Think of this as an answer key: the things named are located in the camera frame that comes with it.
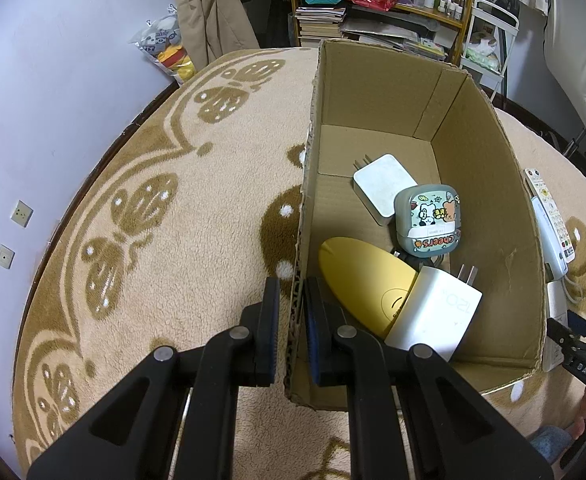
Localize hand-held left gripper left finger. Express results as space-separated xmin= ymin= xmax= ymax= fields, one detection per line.
xmin=27 ymin=276 xmax=281 ymax=480

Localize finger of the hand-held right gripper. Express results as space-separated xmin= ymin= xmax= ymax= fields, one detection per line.
xmin=546 ymin=312 xmax=586 ymax=350

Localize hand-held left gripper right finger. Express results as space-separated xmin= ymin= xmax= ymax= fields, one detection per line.
xmin=304 ymin=276 xmax=554 ymax=480

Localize white rectangular device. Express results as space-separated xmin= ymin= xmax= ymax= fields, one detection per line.
xmin=542 ymin=279 xmax=570 ymax=374

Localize yellow oval device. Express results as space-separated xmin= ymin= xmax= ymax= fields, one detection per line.
xmin=318 ymin=237 xmax=419 ymax=339

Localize large white charger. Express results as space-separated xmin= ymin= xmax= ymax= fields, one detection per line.
xmin=383 ymin=263 xmax=484 ymax=364

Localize grey case with cartoon stickers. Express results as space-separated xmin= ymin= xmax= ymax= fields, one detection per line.
xmin=392 ymin=183 xmax=464 ymax=259

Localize white square power adapter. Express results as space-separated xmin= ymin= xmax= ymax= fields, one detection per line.
xmin=351 ymin=153 xmax=419 ymax=225

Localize brown cardboard box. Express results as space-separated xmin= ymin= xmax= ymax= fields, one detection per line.
xmin=283 ymin=38 xmax=547 ymax=412

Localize person's blue trouser leg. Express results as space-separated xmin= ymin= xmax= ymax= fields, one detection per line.
xmin=526 ymin=424 xmax=576 ymax=467

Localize pale blue remote control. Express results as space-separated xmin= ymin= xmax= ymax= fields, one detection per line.
xmin=529 ymin=195 xmax=570 ymax=281

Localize white remote control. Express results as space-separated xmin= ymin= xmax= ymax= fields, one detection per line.
xmin=524 ymin=168 xmax=580 ymax=264

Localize black stand legs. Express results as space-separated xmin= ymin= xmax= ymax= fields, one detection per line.
xmin=542 ymin=129 xmax=586 ymax=187

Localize green and white pack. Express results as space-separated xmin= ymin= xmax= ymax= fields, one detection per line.
xmin=462 ymin=41 xmax=502 ymax=72

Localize bag of plush toys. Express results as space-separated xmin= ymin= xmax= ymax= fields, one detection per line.
xmin=130 ymin=12 xmax=197 ymax=87

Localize stack of books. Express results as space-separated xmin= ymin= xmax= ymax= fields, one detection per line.
xmin=294 ymin=6 xmax=348 ymax=47

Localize pile of papers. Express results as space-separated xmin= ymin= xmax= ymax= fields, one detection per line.
xmin=340 ymin=11 xmax=450 ymax=62

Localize beige hanging garment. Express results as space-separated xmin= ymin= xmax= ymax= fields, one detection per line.
xmin=167 ymin=0 xmax=262 ymax=72

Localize white metal cart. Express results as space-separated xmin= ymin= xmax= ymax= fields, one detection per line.
xmin=457 ymin=0 xmax=522 ymax=107

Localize wooden shelf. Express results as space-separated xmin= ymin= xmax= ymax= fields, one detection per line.
xmin=285 ymin=0 xmax=480 ymax=69

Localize white cable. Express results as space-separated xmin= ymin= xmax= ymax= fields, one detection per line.
xmin=562 ymin=272 xmax=586 ymax=307

